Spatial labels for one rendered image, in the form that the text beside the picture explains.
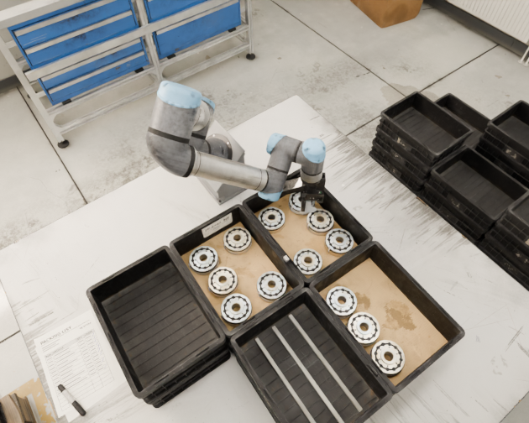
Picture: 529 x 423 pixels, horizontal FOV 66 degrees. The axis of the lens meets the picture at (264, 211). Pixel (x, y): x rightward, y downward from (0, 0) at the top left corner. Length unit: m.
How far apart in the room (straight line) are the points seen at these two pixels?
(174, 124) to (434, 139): 1.67
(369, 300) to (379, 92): 2.25
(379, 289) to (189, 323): 0.66
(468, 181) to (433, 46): 1.83
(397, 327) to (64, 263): 1.28
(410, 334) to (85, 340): 1.12
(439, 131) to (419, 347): 1.41
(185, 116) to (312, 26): 3.05
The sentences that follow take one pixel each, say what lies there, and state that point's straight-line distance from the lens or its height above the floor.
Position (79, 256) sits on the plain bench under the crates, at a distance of 1.81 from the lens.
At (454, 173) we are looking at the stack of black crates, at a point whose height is 0.38.
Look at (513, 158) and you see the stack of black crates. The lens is 2.54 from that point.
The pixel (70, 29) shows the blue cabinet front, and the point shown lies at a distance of 2.90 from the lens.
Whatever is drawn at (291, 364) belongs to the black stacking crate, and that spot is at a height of 0.83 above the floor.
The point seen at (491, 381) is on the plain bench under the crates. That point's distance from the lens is 1.65.
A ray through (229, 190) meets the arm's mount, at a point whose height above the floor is 0.76.
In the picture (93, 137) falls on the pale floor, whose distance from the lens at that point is 3.26.
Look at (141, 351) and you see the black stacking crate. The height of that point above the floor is 0.83.
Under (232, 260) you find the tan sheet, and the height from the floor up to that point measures 0.83.
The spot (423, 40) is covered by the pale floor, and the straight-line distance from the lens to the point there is 4.09.
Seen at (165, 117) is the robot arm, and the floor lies 1.41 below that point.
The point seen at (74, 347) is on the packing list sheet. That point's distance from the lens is 1.66.
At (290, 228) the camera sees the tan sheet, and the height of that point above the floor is 0.83.
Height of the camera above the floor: 2.15
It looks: 57 degrees down
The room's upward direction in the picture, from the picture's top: 2 degrees counter-clockwise
